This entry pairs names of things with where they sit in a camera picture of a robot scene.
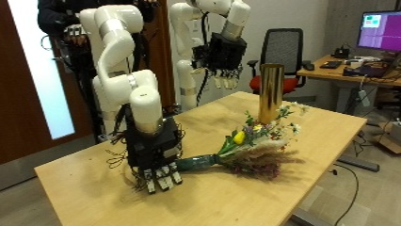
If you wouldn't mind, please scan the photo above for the black keyboard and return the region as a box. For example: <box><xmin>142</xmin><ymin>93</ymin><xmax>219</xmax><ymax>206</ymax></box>
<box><xmin>319</xmin><ymin>60</ymin><xmax>344</xmax><ymax>70</ymax></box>

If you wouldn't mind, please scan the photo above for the person in dark clothes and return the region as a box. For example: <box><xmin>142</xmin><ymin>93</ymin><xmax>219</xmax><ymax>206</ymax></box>
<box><xmin>37</xmin><ymin>0</ymin><xmax>162</xmax><ymax>79</ymax></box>

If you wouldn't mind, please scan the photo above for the wooden office desk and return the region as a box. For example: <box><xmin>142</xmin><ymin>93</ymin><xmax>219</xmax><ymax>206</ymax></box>
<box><xmin>298</xmin><ymin>55</ymin><xmax>401</xmax><ymax>115</ymax></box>

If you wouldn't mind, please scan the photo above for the brown door with glass panel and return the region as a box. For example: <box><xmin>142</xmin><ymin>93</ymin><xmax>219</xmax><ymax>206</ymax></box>
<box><xmin>0</xmin><ymin>0</ymin><xmax>98</xmax><ymax>165</ymax></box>

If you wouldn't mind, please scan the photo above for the black mesh chair red seat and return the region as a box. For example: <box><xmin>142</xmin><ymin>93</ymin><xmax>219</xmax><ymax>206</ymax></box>
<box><xmin>247</xmin><ymin>27</ymin><xmax>312</xmax><ymax>95</ymax></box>

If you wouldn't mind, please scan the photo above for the computer monitor purple screen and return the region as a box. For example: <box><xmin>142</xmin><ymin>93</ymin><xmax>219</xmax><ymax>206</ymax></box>
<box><xmin>356</xmin><ymin>9</ymin><xmax>401</xmax><ymax>53</ymax></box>

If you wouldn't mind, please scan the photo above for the tall gold cylinder vase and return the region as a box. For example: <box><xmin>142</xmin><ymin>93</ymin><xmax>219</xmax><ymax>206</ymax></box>
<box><xmin>258</xmin><ymin>63</ymin><xmax>286</xmax><ymax>125</ymax></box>

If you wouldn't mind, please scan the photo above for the black floor cable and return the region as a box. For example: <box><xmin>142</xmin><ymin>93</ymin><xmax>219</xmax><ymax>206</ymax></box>
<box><xmin>328</xmin><ymin>163</ymin><xmax>362</xmax><ymax>226</ymax></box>

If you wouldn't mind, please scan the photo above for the flower bouquet with green wrap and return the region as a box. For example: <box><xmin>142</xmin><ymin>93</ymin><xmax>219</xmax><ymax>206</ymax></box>
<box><xmin>175</xmin><ymin>102</ymin><xmax>311</xmax><ymax>182</ymax></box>

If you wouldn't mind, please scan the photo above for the cardboard box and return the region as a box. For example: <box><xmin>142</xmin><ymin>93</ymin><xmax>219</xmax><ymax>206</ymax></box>
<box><xmin>372</xmin><ymin>121</ymin><xmax>401</xmax><ymax>154</ymax></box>

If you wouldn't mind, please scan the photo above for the white power strip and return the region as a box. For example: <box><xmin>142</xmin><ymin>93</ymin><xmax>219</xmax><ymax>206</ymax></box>
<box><xmin>358</xmin><ymin>89</ymin><xmax>372</xmax><ymax>108</ymax></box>

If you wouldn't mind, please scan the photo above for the grey table foot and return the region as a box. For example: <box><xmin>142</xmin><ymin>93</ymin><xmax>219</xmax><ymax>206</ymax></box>
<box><xmin>336</xmin><ymin>154</ymin><xmax>382</xmax><ymax>173</ymax></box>

